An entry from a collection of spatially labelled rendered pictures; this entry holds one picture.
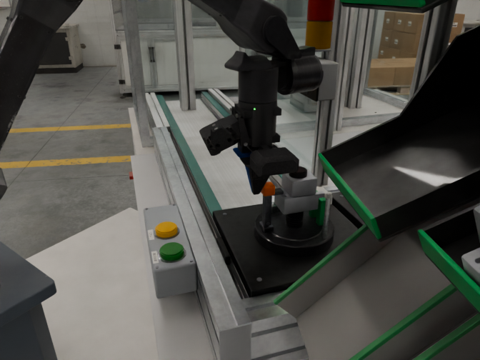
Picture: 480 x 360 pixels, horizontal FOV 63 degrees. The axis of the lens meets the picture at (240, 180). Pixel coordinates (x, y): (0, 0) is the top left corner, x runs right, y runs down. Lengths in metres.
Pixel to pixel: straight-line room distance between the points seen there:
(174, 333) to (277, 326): 0.19
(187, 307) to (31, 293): 0.31
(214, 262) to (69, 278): 0.32
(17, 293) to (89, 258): 0.39
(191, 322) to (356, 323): 0.32
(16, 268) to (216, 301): 0.26
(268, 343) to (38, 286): 0.31
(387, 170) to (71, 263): 0.67
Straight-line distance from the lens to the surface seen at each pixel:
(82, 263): 0.88
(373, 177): 0.38
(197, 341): 0.67
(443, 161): 0.38
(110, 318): 0.74
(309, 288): 0.49
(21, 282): 0.52
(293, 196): 0.64
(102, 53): 8.72
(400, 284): 0.45
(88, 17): 8.69
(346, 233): 0.73
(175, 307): 0.73
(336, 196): 0.85
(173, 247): 0.67
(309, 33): 0.80
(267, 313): 0.57
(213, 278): 0.62
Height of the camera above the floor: 1.36
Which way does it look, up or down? 26 degrees down
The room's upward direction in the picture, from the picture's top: straight up
